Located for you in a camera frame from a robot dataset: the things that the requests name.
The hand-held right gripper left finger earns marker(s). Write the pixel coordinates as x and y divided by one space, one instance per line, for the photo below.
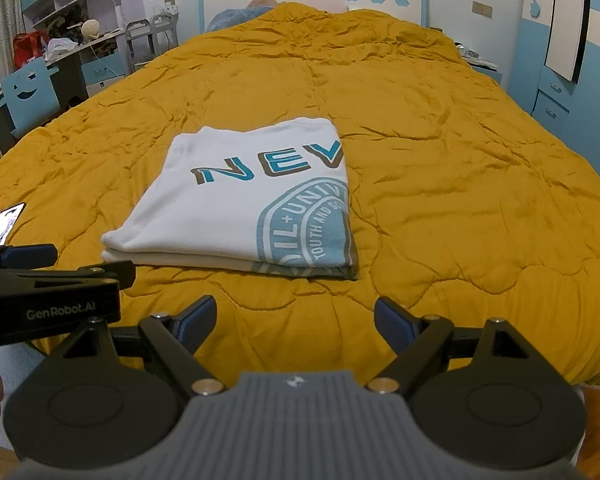
200 317

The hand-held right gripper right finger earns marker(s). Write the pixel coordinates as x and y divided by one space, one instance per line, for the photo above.
395 325

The brown plush toy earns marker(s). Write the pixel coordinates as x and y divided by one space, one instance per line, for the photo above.
260 2

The cream round ball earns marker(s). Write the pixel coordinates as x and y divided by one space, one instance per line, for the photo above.
91 29

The white plastic bag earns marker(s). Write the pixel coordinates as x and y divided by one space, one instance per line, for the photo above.
62 47

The yellow quilted blanket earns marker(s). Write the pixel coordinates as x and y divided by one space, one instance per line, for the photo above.
430 185

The white printed t-shirt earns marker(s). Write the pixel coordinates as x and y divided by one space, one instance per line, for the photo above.
230 210

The brass wall switch plate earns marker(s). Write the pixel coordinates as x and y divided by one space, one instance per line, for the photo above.
482 8

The blue pillow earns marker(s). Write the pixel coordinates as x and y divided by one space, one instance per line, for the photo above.
227 20

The smartphone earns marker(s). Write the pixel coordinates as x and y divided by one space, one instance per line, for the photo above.
5 224

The white panel with black edge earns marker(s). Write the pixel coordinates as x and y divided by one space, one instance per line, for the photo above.
565 15

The blue and white drawer unit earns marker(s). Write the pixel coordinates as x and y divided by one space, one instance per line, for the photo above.
99 75

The blue and white wardrobe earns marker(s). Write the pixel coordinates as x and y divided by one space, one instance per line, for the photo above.
535 60

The blue chair with face cutout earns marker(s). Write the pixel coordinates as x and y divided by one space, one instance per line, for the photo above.
30 97

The red bag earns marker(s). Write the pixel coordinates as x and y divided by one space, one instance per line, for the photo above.
27 47

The cluttered desk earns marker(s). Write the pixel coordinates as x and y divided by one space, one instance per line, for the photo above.
70 67

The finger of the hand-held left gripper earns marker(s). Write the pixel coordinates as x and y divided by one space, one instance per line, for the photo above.
122 272
27 256

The white nightstand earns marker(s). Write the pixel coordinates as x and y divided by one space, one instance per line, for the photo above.
485 67

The grey trolley cart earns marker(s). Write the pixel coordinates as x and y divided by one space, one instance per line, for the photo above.
147 40

